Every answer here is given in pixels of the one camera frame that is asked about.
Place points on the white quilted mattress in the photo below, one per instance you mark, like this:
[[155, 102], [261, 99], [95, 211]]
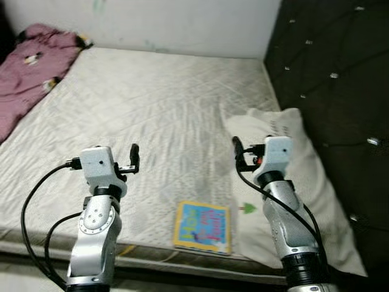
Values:
[[134, 97]]

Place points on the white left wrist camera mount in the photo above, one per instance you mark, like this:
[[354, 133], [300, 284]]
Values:
[[98, 163]]

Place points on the dark bed frame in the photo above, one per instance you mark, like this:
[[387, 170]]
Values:
[[182, 275]]

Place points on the colourful children's book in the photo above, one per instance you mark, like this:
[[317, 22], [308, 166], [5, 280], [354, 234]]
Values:
[[200, 228]]

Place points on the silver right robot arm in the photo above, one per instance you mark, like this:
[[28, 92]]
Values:
[[289, 219]]

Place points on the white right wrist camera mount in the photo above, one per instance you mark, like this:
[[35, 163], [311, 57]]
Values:
[[275, 153]]

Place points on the dark tufted headboard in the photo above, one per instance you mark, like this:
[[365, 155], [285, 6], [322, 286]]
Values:
[[340, 61]]

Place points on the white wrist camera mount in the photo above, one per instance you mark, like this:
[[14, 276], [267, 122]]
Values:
[[98, 163], [275, 153]]

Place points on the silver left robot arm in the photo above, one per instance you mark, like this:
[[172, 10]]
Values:
[[94, 237]]

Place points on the purple printed blanket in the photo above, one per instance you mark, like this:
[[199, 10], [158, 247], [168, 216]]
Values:
[[30, 73]]

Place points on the cream pillow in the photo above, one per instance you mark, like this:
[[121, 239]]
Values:
[[316, 182]]

